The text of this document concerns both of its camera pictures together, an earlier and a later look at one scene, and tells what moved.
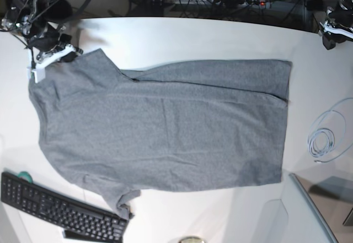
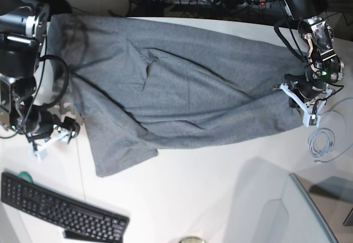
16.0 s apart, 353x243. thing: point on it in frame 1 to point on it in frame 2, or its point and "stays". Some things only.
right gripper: [330, 39] to [308, 91]
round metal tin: [192, 239] stays
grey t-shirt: [185, 129] to [142, 84]
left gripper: [48, 40] to [42, 124]
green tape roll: [26, 176] stays
